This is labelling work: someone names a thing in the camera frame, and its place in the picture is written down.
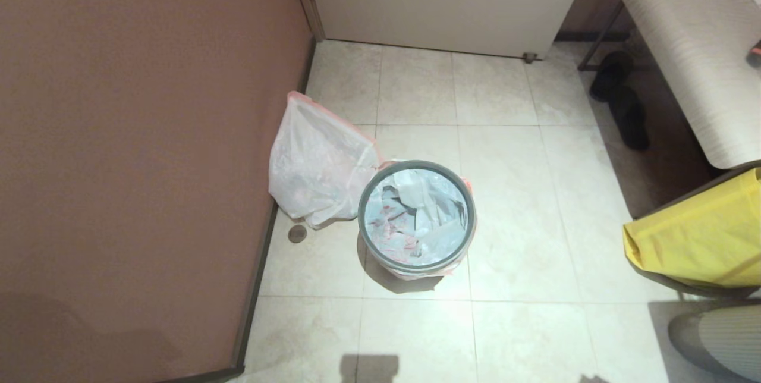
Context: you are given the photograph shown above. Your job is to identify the white red-printed plastic bag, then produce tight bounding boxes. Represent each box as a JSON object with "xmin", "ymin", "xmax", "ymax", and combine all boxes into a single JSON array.
[{"xmin": 359, "ymin": 161, "xmax": 476, "ymax": 281}]

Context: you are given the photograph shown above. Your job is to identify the white garbage bag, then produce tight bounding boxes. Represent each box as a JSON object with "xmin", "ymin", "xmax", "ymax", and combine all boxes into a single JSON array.
[{"xmin": 268, "ymin": 91, "xmax": 384, "ymax": 230}]

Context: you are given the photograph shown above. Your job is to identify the grey bin rim ring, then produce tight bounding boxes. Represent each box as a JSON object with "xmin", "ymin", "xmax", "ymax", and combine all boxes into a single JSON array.
[{"xmin": 357, "ymin": 160, "xmax": 477, "ymax": 274}]

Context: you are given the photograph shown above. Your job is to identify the yellow fabric bag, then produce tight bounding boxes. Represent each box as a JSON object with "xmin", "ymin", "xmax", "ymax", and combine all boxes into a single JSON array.
[{"xmin": 622, "ymin": 168, "xmax": 761, "ymax": 288}]

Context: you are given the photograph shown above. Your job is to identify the black slippers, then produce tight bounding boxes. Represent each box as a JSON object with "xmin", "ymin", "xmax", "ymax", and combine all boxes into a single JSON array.
[{"xmin": 589, "ymin": 50, "xmax": 650, "ymax": 152}]

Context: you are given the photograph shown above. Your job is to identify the thin dark metal rod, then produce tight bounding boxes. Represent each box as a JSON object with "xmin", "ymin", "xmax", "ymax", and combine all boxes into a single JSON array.
[{"xmin": 577, "ymin": 2, "xmax": 625, "ymax": 71}]

